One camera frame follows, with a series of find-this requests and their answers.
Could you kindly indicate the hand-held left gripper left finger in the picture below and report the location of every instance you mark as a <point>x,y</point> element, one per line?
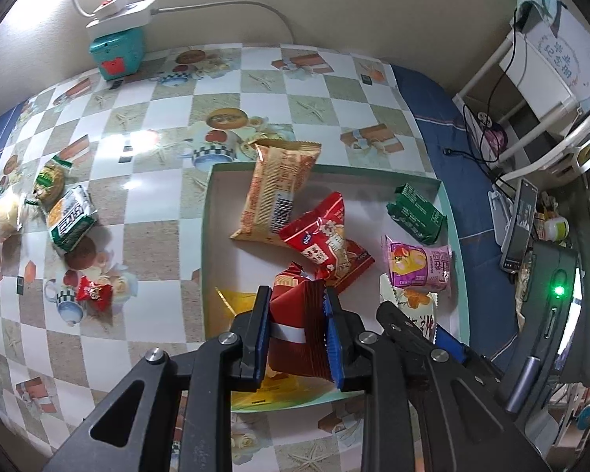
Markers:
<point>261,334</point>

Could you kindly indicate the yellow bread packet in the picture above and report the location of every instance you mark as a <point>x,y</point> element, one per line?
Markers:
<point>238,305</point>

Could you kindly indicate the small white green jar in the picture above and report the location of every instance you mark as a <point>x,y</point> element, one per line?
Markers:
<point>558,228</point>

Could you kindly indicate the white printed box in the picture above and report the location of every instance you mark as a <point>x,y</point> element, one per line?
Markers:
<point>555,64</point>

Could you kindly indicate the shallow teal box tray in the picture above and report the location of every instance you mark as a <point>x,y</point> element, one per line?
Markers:
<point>364,196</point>

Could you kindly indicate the dark green snack packet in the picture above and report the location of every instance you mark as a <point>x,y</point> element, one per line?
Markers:
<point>415,211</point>

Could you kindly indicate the dark red snack packet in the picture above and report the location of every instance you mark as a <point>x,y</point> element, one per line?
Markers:
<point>295,314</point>

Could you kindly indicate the orange-red snack packet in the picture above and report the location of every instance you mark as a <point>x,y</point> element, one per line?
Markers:
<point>356,260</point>

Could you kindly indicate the red chip packet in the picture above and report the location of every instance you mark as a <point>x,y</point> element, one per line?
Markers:
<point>314,236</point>

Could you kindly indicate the green yellow snack packet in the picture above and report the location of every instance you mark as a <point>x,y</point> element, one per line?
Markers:
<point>49,179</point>

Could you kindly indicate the small red candy packet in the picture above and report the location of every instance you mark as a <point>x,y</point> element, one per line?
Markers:
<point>92,291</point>

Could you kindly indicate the green white snack packet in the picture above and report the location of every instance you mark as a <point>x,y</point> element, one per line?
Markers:
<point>71,219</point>

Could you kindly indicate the pink purple snack packet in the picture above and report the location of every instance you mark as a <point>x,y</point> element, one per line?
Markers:
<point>418,268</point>

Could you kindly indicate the white orange snack packet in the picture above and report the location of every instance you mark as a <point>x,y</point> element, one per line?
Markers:
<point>413,305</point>

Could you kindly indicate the teal box with red label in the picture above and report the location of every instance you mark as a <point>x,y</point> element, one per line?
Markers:
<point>118,51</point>

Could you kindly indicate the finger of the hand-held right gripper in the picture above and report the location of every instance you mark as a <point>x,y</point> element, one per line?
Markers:
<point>403,327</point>
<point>450,343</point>

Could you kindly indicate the white rack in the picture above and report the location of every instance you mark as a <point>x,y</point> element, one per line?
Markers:
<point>536,137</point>

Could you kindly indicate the clear bread roll packet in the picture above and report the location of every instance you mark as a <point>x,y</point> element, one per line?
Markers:
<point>5,214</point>

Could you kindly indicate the black phone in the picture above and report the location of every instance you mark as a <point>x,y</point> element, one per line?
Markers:
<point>520,226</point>

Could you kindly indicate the orange striped snack packet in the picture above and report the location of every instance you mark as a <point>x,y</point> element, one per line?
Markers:
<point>275,191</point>

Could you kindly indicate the checkered printed tablecloth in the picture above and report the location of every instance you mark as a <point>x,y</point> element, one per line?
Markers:
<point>142,236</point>

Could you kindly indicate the white power strip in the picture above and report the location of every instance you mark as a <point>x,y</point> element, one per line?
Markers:
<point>123,12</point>

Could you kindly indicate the white phone stand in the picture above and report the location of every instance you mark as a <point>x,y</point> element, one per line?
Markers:
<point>496,216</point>

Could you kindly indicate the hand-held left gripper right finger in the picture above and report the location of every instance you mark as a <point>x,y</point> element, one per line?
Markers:
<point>333,344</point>

